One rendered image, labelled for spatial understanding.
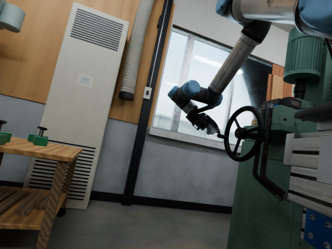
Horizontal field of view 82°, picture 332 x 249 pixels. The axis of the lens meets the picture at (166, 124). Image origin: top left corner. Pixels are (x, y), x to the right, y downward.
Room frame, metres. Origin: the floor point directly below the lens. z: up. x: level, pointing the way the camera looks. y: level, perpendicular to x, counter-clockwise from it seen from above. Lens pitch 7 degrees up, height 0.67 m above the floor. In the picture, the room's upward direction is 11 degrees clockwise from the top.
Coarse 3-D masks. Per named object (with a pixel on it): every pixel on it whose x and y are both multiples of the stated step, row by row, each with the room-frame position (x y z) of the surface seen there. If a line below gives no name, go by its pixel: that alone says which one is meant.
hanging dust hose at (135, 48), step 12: (144, 0) 1.91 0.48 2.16; (144, 12) 1.91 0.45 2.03; (144, 24) 1.92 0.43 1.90; (132, 36) 1.90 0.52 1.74; (144, 36) 1.97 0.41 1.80; (132, 48) 1.90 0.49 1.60; (132, 60) 1.90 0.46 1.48; (132, 72) 1.91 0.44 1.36; (132, 84) 1.92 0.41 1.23; (120, 96) 1.91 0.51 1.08; (132, 96) 1.95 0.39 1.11
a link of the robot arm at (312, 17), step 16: (224, 0) 0.59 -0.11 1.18; (240, 0) 0.55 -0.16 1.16; (256, 0) 0.49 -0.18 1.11; (272, 0) 0.44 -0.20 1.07; (288, 0) 0.39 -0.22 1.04; (304, 0) 0.33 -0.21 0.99; (320, 0) 0.30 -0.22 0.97; (224, 16) 0.64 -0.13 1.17; (240, 16) 0.59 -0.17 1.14; (256, 16) 0.52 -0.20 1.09; (272, 16) 0.46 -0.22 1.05; (288, 16) 0.41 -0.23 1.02; (304, 16) 0.33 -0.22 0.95; (320, 16) 0.30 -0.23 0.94; (304, 32) 0.39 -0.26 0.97; (320, 32) 0.34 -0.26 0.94
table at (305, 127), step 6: (246, 126) 1.21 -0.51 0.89; (252, 126) 1.15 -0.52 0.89; (276, 126) 0.86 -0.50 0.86; (282, 126) 0.84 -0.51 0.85; (288, 126) 0.84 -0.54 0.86; (294, 126) 0.85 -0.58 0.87; (300, 126) 0.85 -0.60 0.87; (306, 126) 0.83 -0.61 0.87; (312, 126) 0.80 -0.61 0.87; (264, 132) 0.99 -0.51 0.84; (270, 132) 0.96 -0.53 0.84; (276, 132) 0.93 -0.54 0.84; (282, 132) 0.90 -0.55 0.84; (288, 132) 0.87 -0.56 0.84; (294, 132) 0.85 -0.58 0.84; (300, 132) 0.85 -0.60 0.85; (306, 132) 0.82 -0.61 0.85; (312, 132) 0.80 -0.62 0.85
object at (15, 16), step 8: (0, 0) 1.39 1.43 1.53; (0, 8) 1.42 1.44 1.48; (8, 8) 1.41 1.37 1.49; (16, 8) 1.43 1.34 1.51; (0, 16) 1.41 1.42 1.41; (8, 16) 1.41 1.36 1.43; (16, 16) 1.44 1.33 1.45; (24, 16) 1.51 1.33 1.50; (0, 24) 1.44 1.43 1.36; (8, 24) 1.42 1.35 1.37; (16, 24) 1.46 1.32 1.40; (16, 32) 1.53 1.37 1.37
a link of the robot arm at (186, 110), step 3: (189, 102) 0.97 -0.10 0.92; (192, 102) 0.98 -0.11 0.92; (186, 105) 0.97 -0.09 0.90; (189, 105) 0.98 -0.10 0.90; (192, 105) 0.98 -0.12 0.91; (195, 105) 0.99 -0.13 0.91; (183, 108) 0.99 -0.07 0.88; (186, 108) 0.98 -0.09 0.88; (189, 108) 0.98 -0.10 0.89; (192, 108) 0.98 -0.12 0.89; (183, 111) 1.01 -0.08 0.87; (186, 111) 0.99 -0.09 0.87; (189, 111) 0.99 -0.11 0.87
